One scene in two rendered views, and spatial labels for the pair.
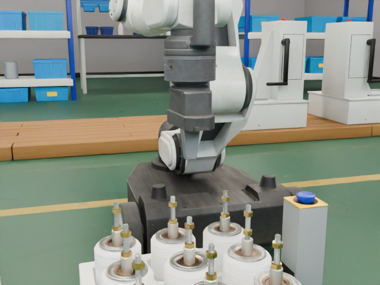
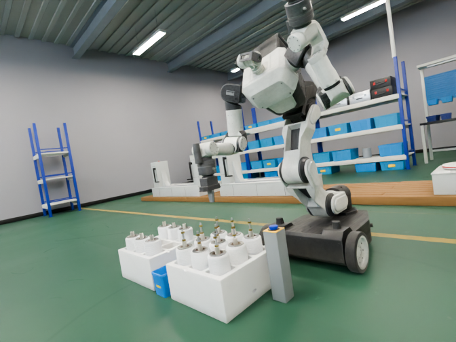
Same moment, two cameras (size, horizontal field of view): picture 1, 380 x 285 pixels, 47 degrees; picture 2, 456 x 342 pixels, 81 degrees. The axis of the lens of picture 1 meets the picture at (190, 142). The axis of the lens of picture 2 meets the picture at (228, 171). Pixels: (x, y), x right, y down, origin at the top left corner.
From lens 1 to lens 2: 121 cm
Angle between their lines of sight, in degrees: 61
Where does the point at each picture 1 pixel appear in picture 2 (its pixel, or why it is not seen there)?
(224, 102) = (290, 178)
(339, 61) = not seen: outside the picture
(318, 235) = (274, 247)
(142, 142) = (384, 199)
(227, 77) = (290, 165)
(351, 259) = (381, 290)
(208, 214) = (292, 235)
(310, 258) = (273, 258)
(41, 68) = (384, 150)
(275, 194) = (332, 233)
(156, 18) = not seen: hidden behind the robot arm
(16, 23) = (366, 125)
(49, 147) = not seen: hidden behind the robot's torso
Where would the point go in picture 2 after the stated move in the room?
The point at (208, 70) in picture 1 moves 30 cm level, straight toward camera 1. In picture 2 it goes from (203, 171) to (138, 182)
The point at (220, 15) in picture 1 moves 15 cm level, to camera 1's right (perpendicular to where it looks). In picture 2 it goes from (207, 152) to (222, 148)
